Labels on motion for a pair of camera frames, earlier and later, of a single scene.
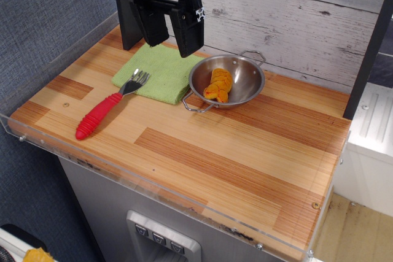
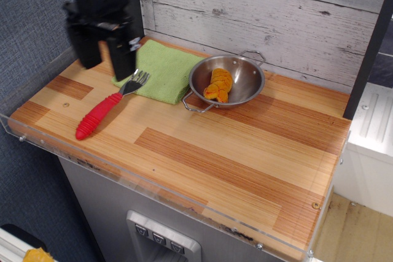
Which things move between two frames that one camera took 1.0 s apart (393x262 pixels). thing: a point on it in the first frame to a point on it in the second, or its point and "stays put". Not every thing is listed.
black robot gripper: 188,19 to 102,5
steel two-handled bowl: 225,80 stays put
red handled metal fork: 138,79 stays put
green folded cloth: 169,78 stays put
